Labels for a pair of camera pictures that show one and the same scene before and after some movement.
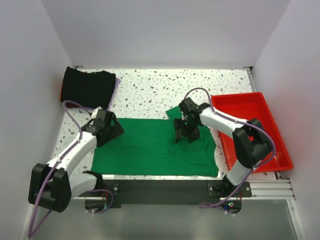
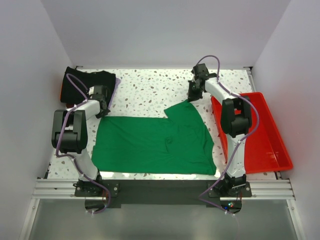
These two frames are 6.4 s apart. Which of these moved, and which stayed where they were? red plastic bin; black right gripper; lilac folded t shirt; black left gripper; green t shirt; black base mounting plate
Moved: black left gripper; black right gripper
Stayed: green t shirt; black base mounting plate; red plastic bin; lilac folded t shirt
